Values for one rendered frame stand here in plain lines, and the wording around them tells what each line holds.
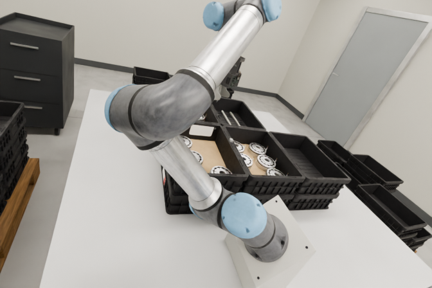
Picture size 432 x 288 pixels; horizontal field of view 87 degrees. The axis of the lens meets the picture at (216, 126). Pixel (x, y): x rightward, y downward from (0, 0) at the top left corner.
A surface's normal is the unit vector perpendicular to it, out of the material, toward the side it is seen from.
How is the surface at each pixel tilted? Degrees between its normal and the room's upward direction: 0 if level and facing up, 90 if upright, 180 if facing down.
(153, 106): 62
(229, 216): 43
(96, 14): 90
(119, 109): 81
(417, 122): 90
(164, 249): 0
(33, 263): 0
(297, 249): 47
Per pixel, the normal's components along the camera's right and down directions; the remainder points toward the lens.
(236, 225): -0.36, -0.62
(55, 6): 0.32, 0.54
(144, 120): -0.30, 0.29
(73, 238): 0.29, -0.84
